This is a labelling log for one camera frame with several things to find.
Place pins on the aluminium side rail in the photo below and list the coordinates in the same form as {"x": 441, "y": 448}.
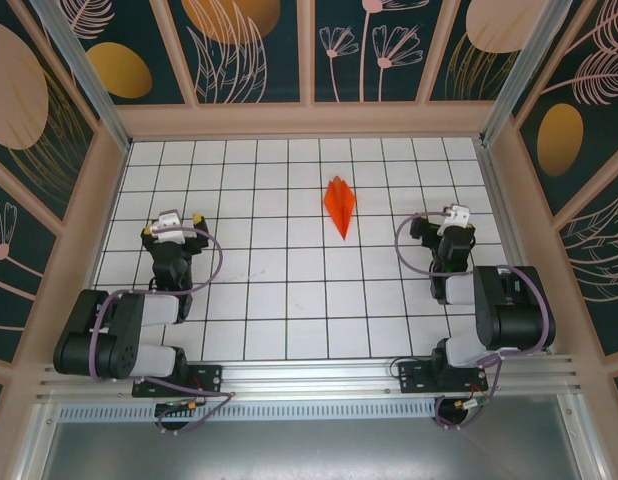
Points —
{"x": 494, "y": 175}

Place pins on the aluminium mounting rail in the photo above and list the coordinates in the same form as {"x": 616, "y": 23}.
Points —
{"x": 309, "y": 380}

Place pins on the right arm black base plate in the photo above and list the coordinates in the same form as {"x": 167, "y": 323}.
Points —
{"x": 414, "y": 377}

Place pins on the orange paper sheet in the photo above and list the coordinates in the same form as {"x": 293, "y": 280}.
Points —
{"x": 341, "y": 205}

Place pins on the aluminium corner post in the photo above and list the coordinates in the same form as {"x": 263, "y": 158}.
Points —
{"x": 89, "y": 85}
{"x": 519, "y": 70}

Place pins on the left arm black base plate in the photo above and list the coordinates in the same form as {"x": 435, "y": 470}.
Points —
{"x": 209, "y": 380}

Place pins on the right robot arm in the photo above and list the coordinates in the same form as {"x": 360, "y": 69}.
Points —
{"x": 509, "y": 310}

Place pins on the grey metal sheet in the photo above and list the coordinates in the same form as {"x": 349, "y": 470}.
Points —
{"x": 309, "y": 450}

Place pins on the yellow power connector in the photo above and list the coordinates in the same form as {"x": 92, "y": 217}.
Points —
{"x": 460, "y": 403}
{"x": 190, "y": 404}

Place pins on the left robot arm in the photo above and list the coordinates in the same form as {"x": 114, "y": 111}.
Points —
{"x": 114, "y": 325}

